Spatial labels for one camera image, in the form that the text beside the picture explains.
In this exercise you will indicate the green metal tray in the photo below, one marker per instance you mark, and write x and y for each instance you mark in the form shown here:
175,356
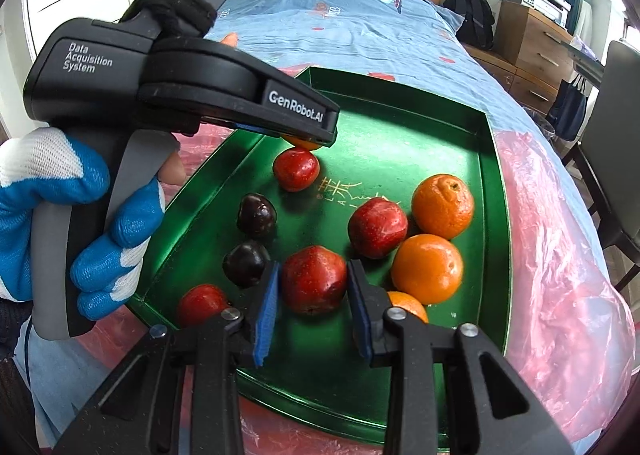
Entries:
440,135

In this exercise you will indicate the pink plastic sheet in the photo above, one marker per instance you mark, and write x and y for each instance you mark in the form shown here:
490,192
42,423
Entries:
550,260

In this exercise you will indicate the orange mandarin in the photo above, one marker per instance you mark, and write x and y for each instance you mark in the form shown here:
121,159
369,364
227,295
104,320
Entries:
409,307
300,143
426,268
442,205

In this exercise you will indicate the black backpack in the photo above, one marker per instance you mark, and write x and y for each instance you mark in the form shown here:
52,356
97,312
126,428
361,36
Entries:
470,15

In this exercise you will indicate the wooden drawer cabinet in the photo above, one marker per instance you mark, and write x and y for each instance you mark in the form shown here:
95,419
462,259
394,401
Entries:
530,45

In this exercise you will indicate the grey desk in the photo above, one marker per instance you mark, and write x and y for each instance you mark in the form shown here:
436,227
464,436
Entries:
587,60

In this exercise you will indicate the dark purple plum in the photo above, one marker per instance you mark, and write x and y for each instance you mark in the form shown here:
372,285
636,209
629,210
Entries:
246,263
256,216

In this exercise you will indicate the person's left forearm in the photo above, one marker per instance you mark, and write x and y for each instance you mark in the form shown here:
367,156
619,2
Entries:
12,385

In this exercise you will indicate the dark blue bag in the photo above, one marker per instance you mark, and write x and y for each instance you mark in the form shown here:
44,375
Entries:
567,107

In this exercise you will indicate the red apple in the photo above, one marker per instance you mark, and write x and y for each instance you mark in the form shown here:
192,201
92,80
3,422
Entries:
202,305
314,280
296,169
376,227

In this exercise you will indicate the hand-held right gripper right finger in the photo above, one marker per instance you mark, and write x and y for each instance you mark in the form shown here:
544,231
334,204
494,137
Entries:
360,310

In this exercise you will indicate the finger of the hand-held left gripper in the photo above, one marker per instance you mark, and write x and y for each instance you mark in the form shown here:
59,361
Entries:
247,127
322,138

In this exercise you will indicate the person's left hand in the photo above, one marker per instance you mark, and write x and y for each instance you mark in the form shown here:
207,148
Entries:
50,165

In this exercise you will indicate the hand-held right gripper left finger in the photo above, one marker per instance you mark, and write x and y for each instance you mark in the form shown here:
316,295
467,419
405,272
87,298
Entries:
265,315

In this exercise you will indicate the grey chair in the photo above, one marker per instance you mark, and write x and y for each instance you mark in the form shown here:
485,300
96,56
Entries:
620,135

